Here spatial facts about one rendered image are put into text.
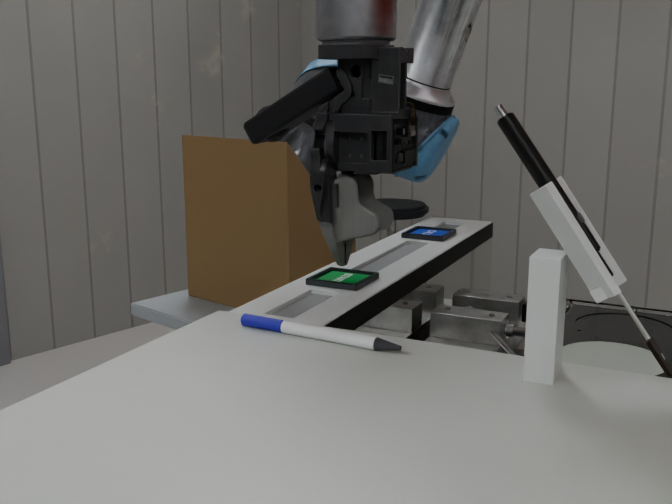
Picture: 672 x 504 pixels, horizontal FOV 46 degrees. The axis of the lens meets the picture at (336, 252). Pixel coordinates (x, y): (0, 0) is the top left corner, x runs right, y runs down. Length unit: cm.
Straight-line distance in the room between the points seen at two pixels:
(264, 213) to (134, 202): 267
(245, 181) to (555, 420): 75
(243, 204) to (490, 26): 270
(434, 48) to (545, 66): 245
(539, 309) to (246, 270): 71
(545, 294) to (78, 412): 30
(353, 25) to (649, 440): 43
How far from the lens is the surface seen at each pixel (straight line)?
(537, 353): 54
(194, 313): 119
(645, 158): 344
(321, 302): 74
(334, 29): 73
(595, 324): 91
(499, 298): 95
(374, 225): 75
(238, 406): 50
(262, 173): 112
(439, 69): 119
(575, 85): 355
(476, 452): 44
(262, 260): 115
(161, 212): 388
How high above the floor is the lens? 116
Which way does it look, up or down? 13 degrees down
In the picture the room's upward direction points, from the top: straight up
